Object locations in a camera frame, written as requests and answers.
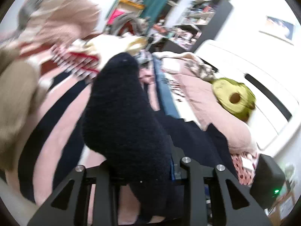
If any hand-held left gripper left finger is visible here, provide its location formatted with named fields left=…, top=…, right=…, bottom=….
left=27, top=163, right=120, bottom=226

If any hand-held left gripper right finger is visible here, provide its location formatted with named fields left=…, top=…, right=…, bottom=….
left=169, top=157, right=273, bottom=226

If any navy sweater with planet print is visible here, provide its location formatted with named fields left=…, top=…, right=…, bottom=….
left=81, top=52, right=238, bottom=225

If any polka dot bed sheet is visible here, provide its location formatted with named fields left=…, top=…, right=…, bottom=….
left=232, top=153, right=258, bottom=185

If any black box with green light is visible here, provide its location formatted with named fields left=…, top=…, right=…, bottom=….
left=250, top=155, right=286, bottom=210

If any pink pillow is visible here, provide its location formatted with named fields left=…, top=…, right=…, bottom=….
left=162, top=73, right=258, bottom=156

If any green avocado plush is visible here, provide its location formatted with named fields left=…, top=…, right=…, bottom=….
left=211, top=78, right=257, bottom=122

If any cardboard box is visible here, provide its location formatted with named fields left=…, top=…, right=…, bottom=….
left=268, top=190, right=296, bottom=217

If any pink cloth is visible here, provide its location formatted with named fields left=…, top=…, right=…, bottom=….
left=139, top=69, right=157, bottom=86

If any floral cloth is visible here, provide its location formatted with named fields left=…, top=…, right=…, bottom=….
left=183, top=56, right=218, bottom=83

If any khaki cloth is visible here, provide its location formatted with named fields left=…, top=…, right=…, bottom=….
left=0, top=52, right=48, bottom=171

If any white bed headboard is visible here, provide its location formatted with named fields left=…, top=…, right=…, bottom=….
left=195, top=40, right=299, bottom=163

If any plaid pillow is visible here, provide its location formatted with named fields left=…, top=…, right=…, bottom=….
left=155, top=52, right=203, bottom=76

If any dark desk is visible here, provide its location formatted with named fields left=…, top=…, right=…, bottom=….
left=162, top=38, right=196, bottom=53

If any cream sweater with red pattern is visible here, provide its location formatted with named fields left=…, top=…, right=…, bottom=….
left=50, top=34, right=148, bottom=79

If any rolled pink grey quilt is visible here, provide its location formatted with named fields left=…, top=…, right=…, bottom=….
left=14, top=0, right=102, bottom=50

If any pink bag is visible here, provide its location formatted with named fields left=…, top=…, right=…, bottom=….
left=107, top=8, right=125, bottom=25

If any black bookshelf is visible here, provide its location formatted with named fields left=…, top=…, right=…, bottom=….
left=174, top=0, right=234, bottom=53

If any yellow shelf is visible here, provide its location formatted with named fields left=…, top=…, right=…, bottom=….
left=118, top=0, right=145, bottom=10

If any framed wall picture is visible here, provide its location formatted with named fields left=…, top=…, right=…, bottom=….
left=259, top=15, right=296, bottom=46

